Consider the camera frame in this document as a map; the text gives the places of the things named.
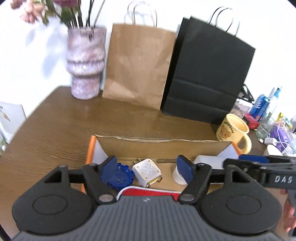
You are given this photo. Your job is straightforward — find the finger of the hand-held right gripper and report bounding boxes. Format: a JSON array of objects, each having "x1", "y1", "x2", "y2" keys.
[
  {"x1": 223, "y1": 158, "x2": 269, "y2": 184},
  {"x1": 239, "y1": 154, "x2": 296, "y2": 164}
]

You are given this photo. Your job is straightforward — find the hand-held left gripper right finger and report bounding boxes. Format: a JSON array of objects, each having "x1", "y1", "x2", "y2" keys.
[{"x1": 177, "y1": 155, "x2": 256, "y2": 205}]

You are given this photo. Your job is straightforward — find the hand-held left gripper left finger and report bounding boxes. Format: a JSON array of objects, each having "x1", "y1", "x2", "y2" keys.
[{"x1": 42, "y1": 155, "x2": 119, "y2": 205}]

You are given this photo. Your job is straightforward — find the blue toothed cap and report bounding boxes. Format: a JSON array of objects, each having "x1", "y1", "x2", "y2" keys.
[{"x1": 102, "y1": 162, "x2": 135, "y2": 192}]

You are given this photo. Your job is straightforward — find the red cardboard box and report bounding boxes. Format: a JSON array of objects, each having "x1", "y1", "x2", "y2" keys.
[{"x1": 81, "y1": 134, "x2": 243, "y2": 194}]

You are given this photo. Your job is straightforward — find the white charger cube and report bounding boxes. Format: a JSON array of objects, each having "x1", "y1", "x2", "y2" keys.
[{"x1": 132, "y1": 159, "x2": 163, "y2": 189}]

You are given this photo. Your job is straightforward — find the white tray with red top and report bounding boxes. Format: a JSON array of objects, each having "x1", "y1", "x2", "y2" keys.
[{"x1": 117, "y1": 186, "x2": 185, "y2": 202}]

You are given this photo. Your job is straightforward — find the person's right hand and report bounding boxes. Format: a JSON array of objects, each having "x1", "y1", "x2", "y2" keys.
[{"x1": 279, "y1": 188, "x2": 296, "y2": 232}]

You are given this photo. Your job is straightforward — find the purple mesh pouch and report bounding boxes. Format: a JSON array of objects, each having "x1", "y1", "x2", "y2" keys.
[{"x1": 269, "y1": 125, "x2": 296, "y2": 154}]

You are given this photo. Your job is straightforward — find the yellow bear mug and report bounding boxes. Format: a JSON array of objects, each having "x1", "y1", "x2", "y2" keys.
[{"x1": 216, "y1": 113, "x2": 252, "y2": 154}]

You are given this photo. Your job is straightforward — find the small red box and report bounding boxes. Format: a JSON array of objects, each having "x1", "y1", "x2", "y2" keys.
[{"x1": 242, "y1": 112, "x2": 260, "y2": 129}]

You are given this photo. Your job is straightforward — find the clear glass bottle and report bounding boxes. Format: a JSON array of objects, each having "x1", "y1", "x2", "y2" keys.
[{"x1": 255, "y1": 85, "x2": 283, "y2": 139}]

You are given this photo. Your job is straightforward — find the colourful snack packet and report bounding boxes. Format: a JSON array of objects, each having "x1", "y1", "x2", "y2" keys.
[{"x1": 276, "y1": 112, "x2": 294, "y2": 128}]

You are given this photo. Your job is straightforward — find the blue drink can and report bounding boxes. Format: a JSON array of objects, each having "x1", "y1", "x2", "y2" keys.
[{"x1": 249, "y1": 94, "x2": 270, "y2": 121}]

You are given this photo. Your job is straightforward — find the clear container with black lid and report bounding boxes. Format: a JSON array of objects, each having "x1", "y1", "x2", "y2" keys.
[{"x1": 233, "y1": 86, "x2": 256, "y2": 116}]

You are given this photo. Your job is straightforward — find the black paper bag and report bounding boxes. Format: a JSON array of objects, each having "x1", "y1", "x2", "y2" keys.
[{"x1": 161, "y1": 6, "x2": 256, "y2": 126}]

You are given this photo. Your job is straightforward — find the white panel heater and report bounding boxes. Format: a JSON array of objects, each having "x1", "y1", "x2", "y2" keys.
[{"x1": 0, "y1": 101, "x2": 27, "y2": 144}]

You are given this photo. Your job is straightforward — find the brown paper bag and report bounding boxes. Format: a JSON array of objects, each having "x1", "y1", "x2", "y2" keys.
[{"x1": 102, "y1": 1, "x2": 177, "y2": 110}]

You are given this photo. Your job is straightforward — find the pink mottled vase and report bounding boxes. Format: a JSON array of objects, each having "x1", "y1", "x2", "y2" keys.
[{"x1": 66, "y1": 27, "x2": 107, "y2": 100}]

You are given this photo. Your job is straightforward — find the dried pink roses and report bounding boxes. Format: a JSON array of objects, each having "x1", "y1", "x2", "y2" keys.
[{"x1": 10, "y1": 0, "x2": 104, "y2": 29}]

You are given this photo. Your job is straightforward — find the white charging cable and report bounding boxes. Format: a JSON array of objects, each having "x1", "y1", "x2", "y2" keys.
[{"x1": 264, "y1": 125, "x2": 296, "y2": 156}]

